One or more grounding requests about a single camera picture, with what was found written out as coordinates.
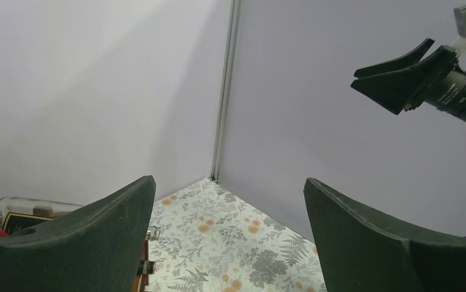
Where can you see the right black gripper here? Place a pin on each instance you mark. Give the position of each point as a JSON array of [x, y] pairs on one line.
[[406, 82]]

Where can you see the floral tablecloth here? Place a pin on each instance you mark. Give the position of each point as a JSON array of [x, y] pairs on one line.
[[212, 240]]

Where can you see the brown wooden wine rack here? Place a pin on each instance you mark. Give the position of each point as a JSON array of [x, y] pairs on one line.
[[141, 279]]

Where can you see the clear bottle black cap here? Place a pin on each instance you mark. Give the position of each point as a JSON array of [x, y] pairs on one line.
[[148, 268]]

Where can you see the clear bottle dark label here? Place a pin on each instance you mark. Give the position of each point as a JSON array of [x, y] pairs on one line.
[[29, 220]]

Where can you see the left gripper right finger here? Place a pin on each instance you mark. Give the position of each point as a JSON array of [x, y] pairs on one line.
[[363, 249]]

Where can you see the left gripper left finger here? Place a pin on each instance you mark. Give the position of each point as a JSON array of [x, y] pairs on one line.
[[94, 248]]

